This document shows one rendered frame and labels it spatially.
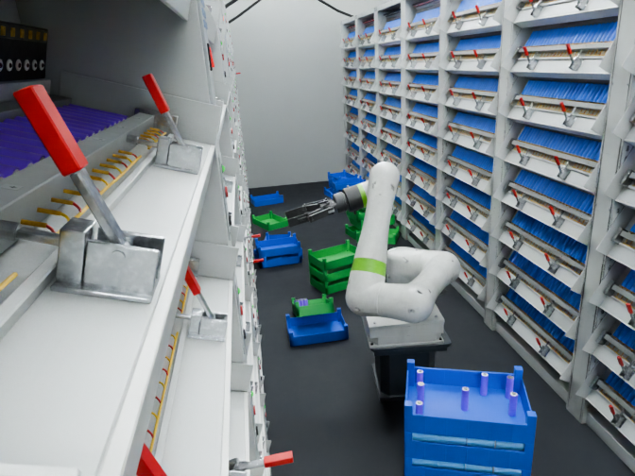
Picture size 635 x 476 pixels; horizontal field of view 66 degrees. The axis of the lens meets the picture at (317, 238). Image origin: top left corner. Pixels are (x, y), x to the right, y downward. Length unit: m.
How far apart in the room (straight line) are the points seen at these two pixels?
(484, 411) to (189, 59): 1.10
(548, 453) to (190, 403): 1.72
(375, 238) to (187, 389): 1.22
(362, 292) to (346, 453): 0.66
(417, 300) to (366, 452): 0.68
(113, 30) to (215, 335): 0.38
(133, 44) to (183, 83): 0.07
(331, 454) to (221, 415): 1.52
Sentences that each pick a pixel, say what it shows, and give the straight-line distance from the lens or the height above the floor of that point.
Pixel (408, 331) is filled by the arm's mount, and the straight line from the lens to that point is 1.99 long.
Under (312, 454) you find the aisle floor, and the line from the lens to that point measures 1.97.
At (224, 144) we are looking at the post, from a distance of 1.37.
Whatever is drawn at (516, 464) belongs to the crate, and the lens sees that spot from 1.39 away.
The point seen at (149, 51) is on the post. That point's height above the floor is 1.38.
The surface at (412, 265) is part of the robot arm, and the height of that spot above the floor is 0.59.
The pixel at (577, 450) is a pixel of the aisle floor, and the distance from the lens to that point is 2.12.
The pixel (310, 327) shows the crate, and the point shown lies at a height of 0.00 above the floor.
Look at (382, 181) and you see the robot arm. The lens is 1.70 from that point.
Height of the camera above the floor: 1.36
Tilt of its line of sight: 20 degrees down
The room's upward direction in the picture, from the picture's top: 4 degrees counter-clockwise
